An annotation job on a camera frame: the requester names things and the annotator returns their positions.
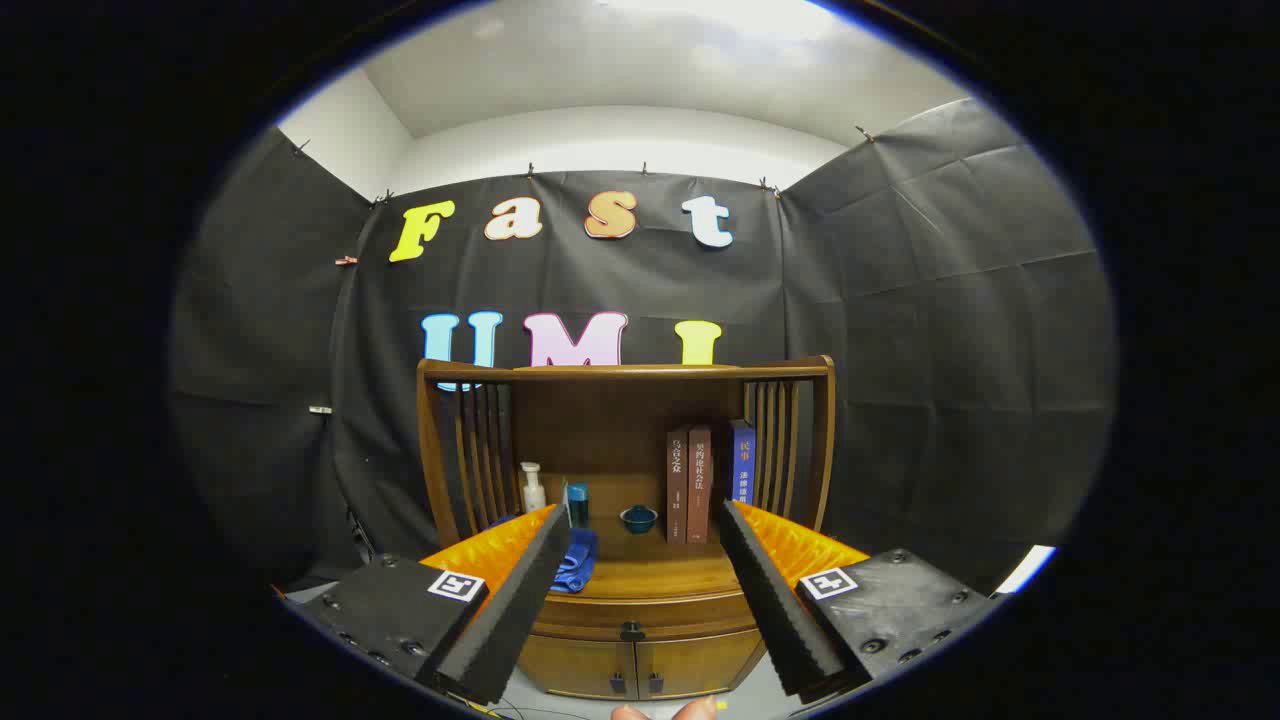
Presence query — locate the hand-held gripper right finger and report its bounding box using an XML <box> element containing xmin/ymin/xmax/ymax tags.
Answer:
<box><xmin>718</xmin><ymin>498</ymin><xmax>1001</xmax><ymax>704</ymax></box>

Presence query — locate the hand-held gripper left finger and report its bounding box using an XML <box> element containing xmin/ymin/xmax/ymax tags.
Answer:
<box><xmin>283</xmin><ymin>503</ymin><xmax>573</xmax><ymax>706</ymax></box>

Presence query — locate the wooden drawer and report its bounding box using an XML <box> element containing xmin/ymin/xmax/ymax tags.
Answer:
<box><xmin>532</xmin><ymin>590</ymin><xmax>759</xmax><ymax>643</ymax></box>

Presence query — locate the wooden cabinet door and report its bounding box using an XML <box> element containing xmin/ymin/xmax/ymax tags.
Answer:
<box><xmin>517</xmin><ymin>632</ymin><xmax>638</xmax><ymax>701</ymax></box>
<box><xmin>635</xmin><ymin>628</ymin><xmax>766</xmax><ymax>699</ymax></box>

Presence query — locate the wooden countertop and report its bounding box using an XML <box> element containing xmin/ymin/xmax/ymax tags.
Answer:
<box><xmin>500</xmin><ymin>503</ymin><xmax>746</xmax><ymax>599</ymax></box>

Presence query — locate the wooden cabinet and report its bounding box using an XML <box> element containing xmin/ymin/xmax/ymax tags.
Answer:
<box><xmin>416</xmin><ymin>355</ymin><xmax>837</xmax><ymax>701</ymax></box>

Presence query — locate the blue folded towel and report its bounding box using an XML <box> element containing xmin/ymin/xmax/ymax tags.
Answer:
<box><xmin>548</xmin><ymin>527</ymin><xmax>599</xmax><ymax>594</ymax></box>

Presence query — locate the reddish brown book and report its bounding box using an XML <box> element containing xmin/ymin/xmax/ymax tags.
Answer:
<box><xmin>687</xmin><ymin>424</ymin><xmax>713</xmax><ymax>544</ymax></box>

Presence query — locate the blue book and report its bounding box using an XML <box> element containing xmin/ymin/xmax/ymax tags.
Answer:
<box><xmin>730</xmin><ymin>419</ymin><xmax>757</xmax><ymax>504</ymax></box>

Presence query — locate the dark brown book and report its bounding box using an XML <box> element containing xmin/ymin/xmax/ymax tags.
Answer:
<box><xmin>666</xmin><ymin>428</ymin><xmax>691</xmax><ymax>544</ymax></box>

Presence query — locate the black backdrop cloth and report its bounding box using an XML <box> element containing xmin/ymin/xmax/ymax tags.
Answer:
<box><xmin>170</xmin><ymin>97</ymin><xmax>1116</xmax><ymax>596</ymax></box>

